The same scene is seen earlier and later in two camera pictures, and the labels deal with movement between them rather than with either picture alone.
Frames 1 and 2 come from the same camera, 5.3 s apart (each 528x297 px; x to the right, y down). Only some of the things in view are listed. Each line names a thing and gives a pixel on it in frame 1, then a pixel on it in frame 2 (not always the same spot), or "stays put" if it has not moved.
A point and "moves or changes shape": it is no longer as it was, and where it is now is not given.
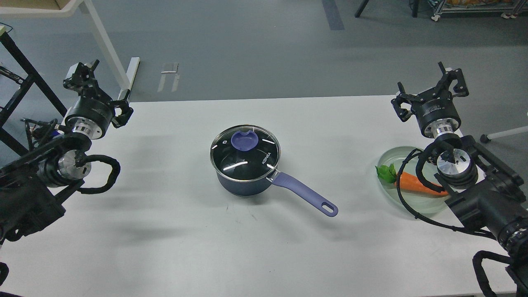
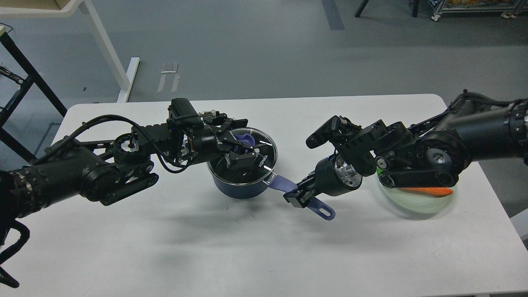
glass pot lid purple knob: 244,141 stays put
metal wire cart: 515,6 stays put
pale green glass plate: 414,201 stays put
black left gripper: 92,114 to 204,141
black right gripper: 434,109 to 333,177
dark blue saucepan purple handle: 327,208 moves or changes shape
